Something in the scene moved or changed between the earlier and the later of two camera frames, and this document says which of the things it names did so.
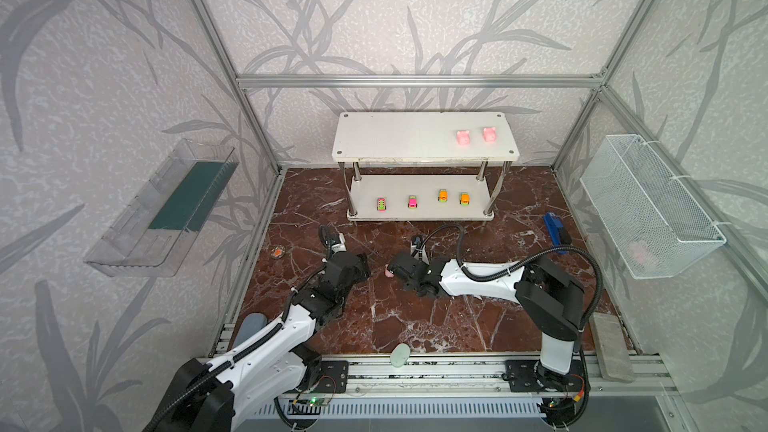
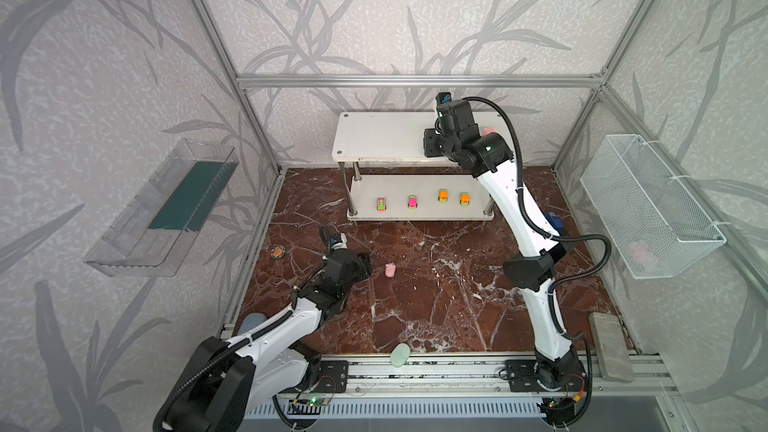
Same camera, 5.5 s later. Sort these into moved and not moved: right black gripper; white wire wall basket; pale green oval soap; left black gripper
Moved: right black gripper
Not moved: pale green oval soap; white wire wall basket; left black gripper
